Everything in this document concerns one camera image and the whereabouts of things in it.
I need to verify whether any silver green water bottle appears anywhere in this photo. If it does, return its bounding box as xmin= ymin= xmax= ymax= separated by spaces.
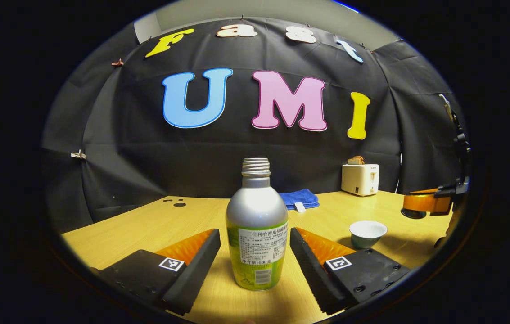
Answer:
xmin=226 ymin=157 xmax=289 ymax=291

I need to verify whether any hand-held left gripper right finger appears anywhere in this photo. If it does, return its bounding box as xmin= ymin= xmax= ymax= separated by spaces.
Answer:
xmin=290 ymin=227 xmax=411 ymax=315

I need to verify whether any white toaster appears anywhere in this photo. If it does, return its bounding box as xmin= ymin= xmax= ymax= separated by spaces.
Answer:
xmin=341 ymin=164 xmax=379 ymax=197

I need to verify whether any teal white teacup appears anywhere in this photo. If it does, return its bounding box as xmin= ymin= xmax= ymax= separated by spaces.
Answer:
xmin=349 ymin=220 xmax=388 ymax=249

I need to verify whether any folded blue towel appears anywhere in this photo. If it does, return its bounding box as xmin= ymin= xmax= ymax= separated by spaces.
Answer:
xmin=279 ymin=189 xmax=320 ymax=213

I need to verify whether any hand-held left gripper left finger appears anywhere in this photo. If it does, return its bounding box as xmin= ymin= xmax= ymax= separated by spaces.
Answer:
xmin=97 ymin=229 xmax=221 ymax=315

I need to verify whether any black backdrop cloth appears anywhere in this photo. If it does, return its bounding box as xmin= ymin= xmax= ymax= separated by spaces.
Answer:
xmin=41 ymin=17 xmax=469 ymax=232

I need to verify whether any teal teacup lid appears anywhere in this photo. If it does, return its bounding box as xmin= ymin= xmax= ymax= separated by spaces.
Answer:
xmin=401 ymin=206 xmax=427 ymax=220

